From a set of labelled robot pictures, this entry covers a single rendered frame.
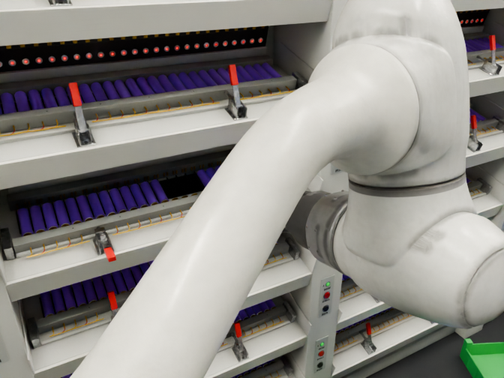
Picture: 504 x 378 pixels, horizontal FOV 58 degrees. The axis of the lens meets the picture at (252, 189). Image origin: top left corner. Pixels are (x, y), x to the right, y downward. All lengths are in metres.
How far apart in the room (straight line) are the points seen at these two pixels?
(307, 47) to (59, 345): 0.74
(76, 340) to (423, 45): 0.81
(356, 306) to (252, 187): 1.08
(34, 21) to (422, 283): 0.56
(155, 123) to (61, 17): 0.22
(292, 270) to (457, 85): 0.76
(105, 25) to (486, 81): 0.89
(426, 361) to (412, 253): 1.35
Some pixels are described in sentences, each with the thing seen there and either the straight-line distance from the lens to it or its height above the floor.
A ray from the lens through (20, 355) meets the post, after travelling 0.92.
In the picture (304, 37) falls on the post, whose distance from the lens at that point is 0.94.
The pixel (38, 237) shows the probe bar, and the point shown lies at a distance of 0.85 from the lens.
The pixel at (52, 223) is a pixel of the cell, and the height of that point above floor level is 0.80.
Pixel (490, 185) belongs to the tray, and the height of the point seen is 0.59.
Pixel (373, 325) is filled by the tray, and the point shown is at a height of 0.19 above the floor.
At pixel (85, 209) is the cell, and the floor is 0.80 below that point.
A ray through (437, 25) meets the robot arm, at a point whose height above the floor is 1.17.
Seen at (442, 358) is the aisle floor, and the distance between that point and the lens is 1.76.
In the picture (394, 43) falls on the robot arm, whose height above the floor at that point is 1.16.
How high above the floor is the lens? 1.21
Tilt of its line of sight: 27 degrees down
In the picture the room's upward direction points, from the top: straight up
